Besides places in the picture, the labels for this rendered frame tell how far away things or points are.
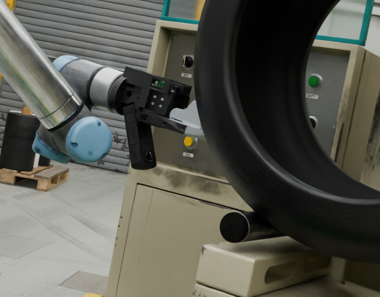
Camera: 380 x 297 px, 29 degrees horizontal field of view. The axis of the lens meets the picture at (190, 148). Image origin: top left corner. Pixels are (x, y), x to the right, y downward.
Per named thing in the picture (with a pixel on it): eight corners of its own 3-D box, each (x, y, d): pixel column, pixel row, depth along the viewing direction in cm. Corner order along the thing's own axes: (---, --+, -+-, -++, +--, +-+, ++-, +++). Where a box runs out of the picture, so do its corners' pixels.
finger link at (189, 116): (218, 108, 118) (172, 92, 123) (207, 143, 119) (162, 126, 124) (228, 109, 121) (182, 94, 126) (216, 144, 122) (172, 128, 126)
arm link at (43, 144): (40, 155, 128) (65, 97, 128) (23, 147, 137) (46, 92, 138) (80, 171, 131) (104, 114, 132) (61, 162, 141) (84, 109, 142)
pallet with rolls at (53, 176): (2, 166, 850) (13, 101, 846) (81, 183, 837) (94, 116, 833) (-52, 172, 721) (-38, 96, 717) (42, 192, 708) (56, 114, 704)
